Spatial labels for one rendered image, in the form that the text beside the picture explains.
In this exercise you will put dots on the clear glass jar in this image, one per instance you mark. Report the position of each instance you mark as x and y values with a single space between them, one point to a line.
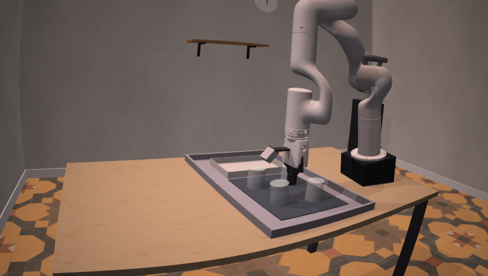
314 189
256 177
279 192
284 172

